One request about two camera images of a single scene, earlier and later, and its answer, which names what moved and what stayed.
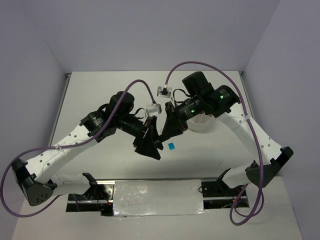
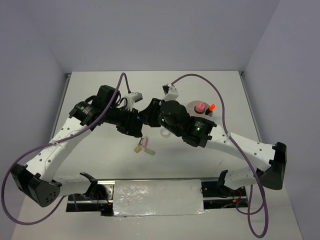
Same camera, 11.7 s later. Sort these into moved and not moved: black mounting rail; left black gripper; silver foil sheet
Moved: left black gripper
Not moved: silver foil sheet; black mounting rail
